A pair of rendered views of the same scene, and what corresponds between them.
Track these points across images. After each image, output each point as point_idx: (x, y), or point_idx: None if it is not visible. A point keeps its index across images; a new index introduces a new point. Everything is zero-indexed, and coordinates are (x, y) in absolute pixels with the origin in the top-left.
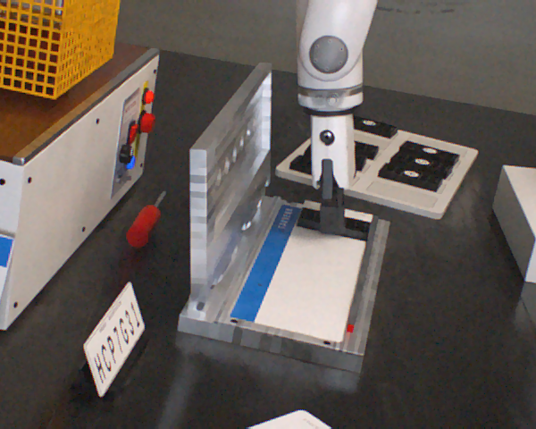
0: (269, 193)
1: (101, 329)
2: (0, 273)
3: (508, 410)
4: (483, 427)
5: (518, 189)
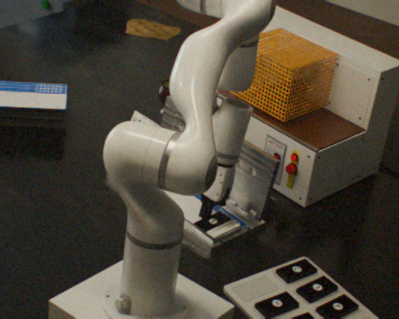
0: (277, 243)
1: (144, 118)
2: None
3: (58, 195)
4: (55, 184)
5: (196, 285)
